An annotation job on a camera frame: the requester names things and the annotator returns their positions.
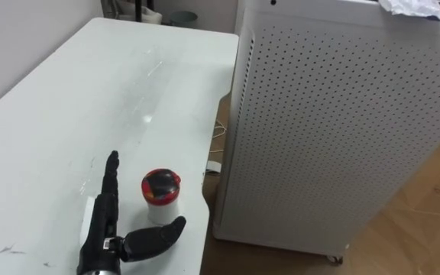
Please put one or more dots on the white bottle with red cap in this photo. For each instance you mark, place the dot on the white bottle with red cap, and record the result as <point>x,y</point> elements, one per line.
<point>160,198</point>

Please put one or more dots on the grey round bin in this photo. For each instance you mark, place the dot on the grey round bin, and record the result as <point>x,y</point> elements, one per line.
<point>183,18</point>

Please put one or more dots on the crumpled white paper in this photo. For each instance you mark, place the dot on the crumpled white paper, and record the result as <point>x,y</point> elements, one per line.
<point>413,7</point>

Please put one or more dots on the white desk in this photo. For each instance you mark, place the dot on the white desk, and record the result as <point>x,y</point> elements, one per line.
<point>90,133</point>

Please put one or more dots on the white perforated metal cabinet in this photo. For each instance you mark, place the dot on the white perforated metal cabinet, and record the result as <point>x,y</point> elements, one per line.
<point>330,137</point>

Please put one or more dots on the white power adapter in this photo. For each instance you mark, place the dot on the white power adapter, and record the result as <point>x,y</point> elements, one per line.
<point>214,166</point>

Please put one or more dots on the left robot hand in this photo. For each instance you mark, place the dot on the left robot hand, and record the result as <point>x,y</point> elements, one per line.
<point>105,233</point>

